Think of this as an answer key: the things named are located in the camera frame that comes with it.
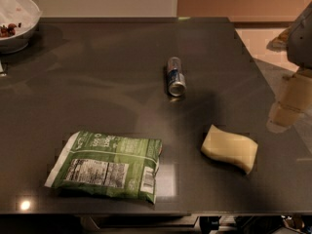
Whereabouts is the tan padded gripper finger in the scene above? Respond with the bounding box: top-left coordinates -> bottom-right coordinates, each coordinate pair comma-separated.
266,67 -> 312,134

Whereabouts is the green jalapeno chip bag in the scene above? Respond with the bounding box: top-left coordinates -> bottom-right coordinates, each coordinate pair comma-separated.
45,131 -> 162,203

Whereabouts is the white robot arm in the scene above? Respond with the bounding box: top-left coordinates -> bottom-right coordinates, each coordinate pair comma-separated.
266,2 -> 312,133

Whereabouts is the redbull can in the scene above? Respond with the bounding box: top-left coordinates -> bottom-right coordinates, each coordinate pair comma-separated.
167,57 -> 186,97

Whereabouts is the yellow sponge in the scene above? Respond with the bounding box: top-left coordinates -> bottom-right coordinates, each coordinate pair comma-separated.
201,125 -> 258,175

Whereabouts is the white bowl with food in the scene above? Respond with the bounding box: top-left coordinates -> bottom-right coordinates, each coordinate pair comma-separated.
0,0 -> 42,54

